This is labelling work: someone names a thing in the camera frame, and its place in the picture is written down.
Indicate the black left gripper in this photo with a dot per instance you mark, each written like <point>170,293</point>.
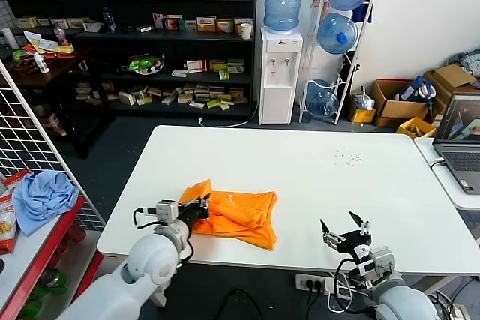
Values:
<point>189,217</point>

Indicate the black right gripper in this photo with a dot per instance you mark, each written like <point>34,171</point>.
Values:
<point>350,241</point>

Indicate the orange t-shirt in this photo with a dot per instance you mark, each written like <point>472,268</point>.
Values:
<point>243,215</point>

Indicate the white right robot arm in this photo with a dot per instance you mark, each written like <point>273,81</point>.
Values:
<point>401,301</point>

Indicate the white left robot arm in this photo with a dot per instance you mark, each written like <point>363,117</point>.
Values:
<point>150,260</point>

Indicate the grey clothes pile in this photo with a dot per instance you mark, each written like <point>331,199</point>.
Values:
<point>468,61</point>

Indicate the white power strip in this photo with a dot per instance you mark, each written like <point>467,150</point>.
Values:
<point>302,282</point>

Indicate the scattered dark crumbs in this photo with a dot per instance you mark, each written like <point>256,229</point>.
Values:
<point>347,158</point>

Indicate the small medicine box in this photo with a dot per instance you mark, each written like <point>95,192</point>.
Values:
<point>127,98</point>
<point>144,101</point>
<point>154,91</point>
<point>236,93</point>
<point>218,105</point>
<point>185,97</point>
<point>198,104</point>
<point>169,99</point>

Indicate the yellow cardboard box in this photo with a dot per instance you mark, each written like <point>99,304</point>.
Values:
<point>362,115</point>

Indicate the yellow plastic bin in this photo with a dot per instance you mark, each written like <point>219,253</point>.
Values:
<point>416,129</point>

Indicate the red rimmed cardboard box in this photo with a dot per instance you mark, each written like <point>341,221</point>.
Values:
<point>390,110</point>

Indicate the silver foil bag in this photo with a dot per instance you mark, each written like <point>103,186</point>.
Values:
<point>363,99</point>

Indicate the small green box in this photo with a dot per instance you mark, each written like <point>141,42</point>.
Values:
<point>224,75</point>

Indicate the grey laptop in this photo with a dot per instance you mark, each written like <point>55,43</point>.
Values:
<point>455,140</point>

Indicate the red white medicine box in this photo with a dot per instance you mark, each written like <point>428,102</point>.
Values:
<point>196,66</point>

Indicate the yellow green medicine box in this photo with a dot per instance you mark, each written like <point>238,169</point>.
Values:
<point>218,65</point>

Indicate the white water dispenser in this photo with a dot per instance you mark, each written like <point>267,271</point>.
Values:
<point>279,84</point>

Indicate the bowl with green vegetables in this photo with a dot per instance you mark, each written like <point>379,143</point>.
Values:
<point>144,64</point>

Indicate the blue bag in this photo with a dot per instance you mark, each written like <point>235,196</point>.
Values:
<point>412,89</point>

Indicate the light blue cloth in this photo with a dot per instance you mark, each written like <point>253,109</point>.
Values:
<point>43,200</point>

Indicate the black shelf unit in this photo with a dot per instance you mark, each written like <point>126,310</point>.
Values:
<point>150,46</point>

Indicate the red framed cart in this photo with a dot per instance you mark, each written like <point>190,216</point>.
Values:
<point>33,252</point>

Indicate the white paper cup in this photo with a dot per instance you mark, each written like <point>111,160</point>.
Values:
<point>246,31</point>

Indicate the white metal jug rack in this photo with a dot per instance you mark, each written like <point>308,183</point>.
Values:
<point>311,54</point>

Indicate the open brown cardboard box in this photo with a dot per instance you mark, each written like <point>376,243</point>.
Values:
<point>448,80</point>

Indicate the green plastic bottles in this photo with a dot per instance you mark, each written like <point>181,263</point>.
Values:
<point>41,290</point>

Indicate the white teal medicine box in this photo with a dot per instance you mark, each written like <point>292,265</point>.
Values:
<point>187,25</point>

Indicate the orange white medicine box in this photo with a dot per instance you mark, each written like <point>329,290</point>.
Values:
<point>171,24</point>

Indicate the small tan box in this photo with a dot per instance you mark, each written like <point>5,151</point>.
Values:
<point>84,65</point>

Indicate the white yellow medicine box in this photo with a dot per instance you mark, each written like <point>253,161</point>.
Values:
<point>238,22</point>

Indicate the flat white small box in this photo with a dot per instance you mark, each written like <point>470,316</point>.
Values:
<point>144,28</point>

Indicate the red white snack bag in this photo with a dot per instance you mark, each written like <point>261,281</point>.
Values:
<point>17,182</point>

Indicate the pink medicine box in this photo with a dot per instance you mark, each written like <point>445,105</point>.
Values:
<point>158,21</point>

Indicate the chips snack bag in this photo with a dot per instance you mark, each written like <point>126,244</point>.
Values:
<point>7,230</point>

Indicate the dark wooden table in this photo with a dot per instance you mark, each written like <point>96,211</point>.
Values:
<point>56,72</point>

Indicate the blue plastic bottle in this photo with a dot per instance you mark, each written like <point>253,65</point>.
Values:
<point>108,22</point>

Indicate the small white bottle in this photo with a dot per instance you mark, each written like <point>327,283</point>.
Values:
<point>42,64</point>

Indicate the colourful packet pile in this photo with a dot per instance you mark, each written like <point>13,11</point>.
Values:
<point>48,46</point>

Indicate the pink drink bottle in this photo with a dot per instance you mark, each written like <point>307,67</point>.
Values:
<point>60,35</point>

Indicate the green plastic item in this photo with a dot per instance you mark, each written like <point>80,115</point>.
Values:
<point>18,55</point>

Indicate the white paper roll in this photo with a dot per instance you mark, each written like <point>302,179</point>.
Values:
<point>10,38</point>

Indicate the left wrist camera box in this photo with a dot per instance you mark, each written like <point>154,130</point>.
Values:
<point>165,211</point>

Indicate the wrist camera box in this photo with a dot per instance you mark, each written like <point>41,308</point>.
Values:
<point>165,211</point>
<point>382,262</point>

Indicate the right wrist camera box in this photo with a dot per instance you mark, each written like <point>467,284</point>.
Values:
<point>382,262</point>

